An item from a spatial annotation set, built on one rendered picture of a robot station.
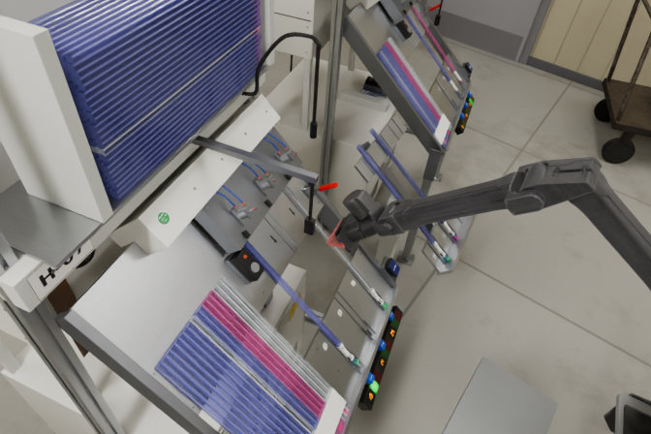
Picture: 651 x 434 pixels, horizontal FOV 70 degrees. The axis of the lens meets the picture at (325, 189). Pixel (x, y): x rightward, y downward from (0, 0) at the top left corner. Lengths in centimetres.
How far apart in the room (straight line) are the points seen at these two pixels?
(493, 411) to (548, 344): 102
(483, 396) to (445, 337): 81
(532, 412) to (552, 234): 158
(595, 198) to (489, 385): 84
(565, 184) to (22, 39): 83
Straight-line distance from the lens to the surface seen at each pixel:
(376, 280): 150
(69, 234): 84
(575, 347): 261
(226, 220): 107
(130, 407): 152
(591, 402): 250
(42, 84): 70
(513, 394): 164
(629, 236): 100
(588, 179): 92
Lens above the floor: 197
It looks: 43 degrees down
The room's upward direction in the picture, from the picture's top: 5 degrees clockwise
